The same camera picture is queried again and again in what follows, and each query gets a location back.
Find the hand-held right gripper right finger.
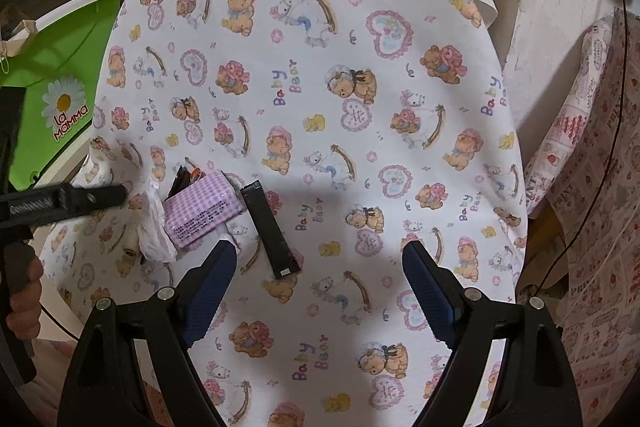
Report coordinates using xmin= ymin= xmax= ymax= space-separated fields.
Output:
xmin=401 ymin=241 xmax=583 ymax=427

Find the green plastic container daisy print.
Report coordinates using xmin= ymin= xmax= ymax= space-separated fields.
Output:
xmin=0 ymin=0 xmax=128 ymax=202

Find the bear print tablecloth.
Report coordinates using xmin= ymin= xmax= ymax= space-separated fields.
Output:
xmin=40 ymin=0 xmax=531 ymax=427

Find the black cable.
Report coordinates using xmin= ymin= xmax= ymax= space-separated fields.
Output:
xmin=542 ymin=0 xmax=632 ymax=293

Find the purple checkered tissue pack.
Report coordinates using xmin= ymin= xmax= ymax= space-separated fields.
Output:
xmin=164 ymin=172 xmax=242 ymax=250

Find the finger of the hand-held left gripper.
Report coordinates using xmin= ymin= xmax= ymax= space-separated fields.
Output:
xmin=0 ymin=184 xmax=129 ymax=230

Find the long black wrapper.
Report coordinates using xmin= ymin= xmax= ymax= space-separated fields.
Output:
xmin=240 ymin=182 xmax=304 ymax=280

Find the white tissue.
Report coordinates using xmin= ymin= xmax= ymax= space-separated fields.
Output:
xmin=139 ymin=179 xmax=178 ymax=264

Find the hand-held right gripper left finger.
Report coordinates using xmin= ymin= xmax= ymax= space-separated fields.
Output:
xmin=64 ymin=238 xmax=238 ymax=427

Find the person's left hand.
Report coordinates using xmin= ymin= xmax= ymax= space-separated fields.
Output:
xmin=6 ymin=257 xmax=45 ymax=333

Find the small cream roll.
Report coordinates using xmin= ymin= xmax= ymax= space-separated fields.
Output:
xmin=120 ymin=217 xmax=143 ymax=260

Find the red printed cloth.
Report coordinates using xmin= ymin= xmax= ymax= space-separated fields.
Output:
xmin=522 ymin=9 xmax=640 ymax=427

